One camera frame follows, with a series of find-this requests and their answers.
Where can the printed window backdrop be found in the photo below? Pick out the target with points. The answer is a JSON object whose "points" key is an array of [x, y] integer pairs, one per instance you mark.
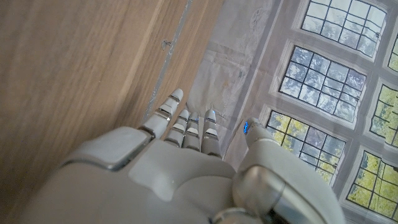
{"points": [[311, 93]]}

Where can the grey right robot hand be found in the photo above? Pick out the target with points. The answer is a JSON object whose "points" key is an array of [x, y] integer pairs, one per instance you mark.
{"points": [[155, 186]]}

